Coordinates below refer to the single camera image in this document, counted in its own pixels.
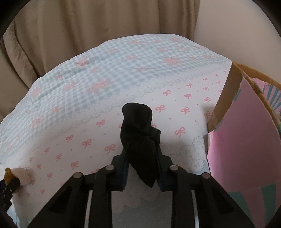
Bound pink cardboard box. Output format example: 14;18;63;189
207;63;280;227

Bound pastel gingham bow bedspread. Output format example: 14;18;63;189
1;34;231;227

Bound black sock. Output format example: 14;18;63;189
120;103;161;187

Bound beige curtain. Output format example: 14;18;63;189
1;1;200;118

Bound brown plush bear toy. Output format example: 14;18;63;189
4;167;33;186

